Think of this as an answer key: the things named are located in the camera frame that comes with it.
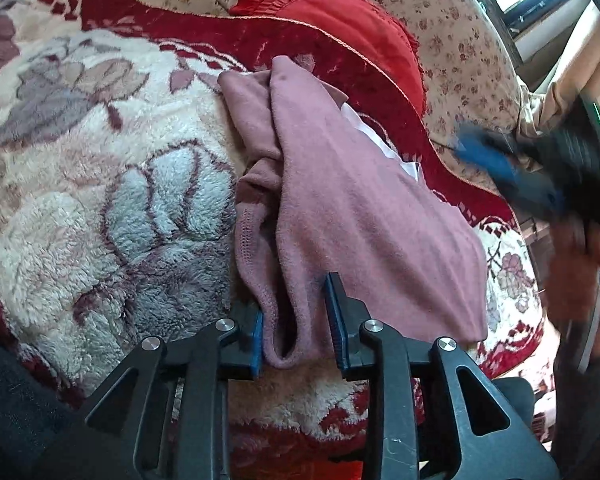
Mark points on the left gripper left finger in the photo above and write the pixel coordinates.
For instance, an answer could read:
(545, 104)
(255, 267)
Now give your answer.
(162, 413)

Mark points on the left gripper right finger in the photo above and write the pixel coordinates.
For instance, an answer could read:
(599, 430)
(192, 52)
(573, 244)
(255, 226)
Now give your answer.
(432, 413)

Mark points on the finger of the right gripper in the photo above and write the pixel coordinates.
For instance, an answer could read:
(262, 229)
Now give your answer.
(488, 150)
(532, 193)

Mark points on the mauve pink small garment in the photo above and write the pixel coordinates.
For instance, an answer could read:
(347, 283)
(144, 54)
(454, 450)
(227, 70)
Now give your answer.
(319, 196)

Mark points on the person's right hand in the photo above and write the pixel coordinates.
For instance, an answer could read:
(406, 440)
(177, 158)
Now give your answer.
(571, 283)

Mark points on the beige curtain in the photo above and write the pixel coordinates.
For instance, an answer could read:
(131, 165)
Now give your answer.
(576, 71)

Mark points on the red ruffled pillow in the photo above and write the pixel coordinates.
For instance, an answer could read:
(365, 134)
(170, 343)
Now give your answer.
(364, 26)

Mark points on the red white plush blanket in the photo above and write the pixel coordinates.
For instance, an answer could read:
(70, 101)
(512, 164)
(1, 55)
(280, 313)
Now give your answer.
(119, 165)

